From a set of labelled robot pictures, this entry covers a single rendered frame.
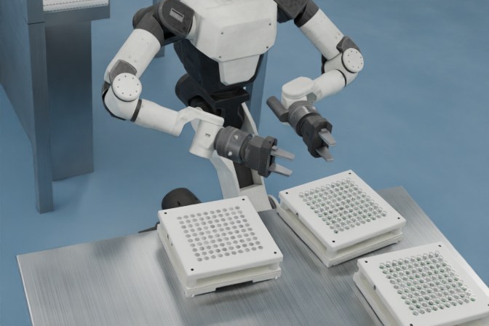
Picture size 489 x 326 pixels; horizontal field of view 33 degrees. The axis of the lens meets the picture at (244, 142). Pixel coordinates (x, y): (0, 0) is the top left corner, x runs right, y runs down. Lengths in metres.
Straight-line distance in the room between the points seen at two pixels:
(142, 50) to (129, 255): 0.57
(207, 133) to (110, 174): 1.57
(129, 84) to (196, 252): 0.50
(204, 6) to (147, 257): 0.76
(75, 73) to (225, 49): 1.19
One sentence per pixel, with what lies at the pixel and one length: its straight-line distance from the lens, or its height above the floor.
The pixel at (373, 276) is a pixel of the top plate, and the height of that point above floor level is 0.94.
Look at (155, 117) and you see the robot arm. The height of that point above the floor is 1.06.
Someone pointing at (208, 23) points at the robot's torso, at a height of 1.22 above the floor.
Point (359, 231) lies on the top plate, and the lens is 2.12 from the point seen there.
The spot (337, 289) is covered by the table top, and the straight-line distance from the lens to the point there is 2.05.
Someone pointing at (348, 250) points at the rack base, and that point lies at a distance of 2.13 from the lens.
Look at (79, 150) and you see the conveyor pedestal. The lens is 3.69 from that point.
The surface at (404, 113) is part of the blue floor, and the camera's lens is 4.48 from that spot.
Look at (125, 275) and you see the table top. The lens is 2.03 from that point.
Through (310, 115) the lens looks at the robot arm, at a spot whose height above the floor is 1.03.
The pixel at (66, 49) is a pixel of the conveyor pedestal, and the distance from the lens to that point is 3.41.
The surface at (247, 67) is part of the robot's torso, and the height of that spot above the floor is 1.06.
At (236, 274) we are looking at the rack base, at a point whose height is 0.89.
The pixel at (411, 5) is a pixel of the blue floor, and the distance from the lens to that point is 5.75.
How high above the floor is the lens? 2.28
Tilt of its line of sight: 34 degrees down
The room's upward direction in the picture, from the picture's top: 6 degrees clockwise
